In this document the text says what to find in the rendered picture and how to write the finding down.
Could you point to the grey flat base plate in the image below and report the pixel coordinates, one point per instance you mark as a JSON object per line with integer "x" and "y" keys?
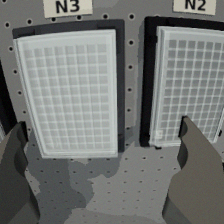
{"x": 130, "y": 189}

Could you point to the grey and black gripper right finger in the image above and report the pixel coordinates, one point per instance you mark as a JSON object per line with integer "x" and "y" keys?
{"x": 196, "y": 192}

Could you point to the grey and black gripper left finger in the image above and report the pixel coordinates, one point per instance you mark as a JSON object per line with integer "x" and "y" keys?
{"x": 18, "y": 204}

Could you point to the black l-shaped nest locator rail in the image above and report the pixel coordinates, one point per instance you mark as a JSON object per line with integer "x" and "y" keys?
{"x": 106, "y": 24}

